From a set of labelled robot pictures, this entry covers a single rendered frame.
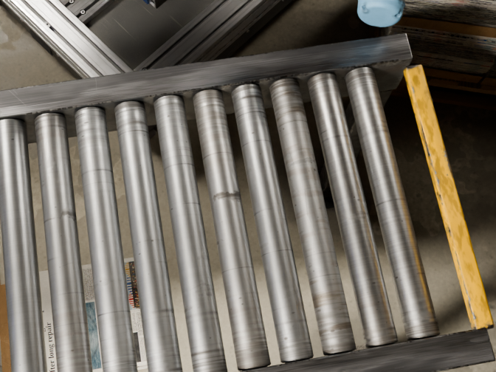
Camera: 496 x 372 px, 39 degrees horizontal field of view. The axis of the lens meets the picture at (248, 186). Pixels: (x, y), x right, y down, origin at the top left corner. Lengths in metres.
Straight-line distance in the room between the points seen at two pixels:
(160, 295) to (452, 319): 1.06
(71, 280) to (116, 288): 0.07
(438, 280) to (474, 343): 0.86
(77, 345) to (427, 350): 0.51
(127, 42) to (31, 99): 0.74
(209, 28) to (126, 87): 0.73
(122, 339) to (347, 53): 0.58
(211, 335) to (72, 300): 0.21
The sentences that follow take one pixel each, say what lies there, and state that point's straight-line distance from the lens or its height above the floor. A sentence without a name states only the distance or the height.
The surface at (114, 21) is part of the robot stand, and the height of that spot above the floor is 0.21.
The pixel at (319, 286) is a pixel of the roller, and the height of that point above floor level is 0.80.
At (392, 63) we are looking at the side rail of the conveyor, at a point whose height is 0.79.
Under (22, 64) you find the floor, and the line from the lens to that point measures 2.15.
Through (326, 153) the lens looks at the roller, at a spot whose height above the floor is 0.79.
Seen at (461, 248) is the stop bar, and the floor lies 0.82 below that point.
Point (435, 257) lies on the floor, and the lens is 1.96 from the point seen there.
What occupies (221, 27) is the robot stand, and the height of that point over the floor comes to 0.23.
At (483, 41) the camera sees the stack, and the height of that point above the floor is 0.35.
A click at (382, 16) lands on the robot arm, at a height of 0.85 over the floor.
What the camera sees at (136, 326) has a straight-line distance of 1.85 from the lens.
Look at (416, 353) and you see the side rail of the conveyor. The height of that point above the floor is 0.80.
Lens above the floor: 1.84
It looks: 72 degrees down
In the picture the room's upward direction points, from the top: 6 degrees clockwise
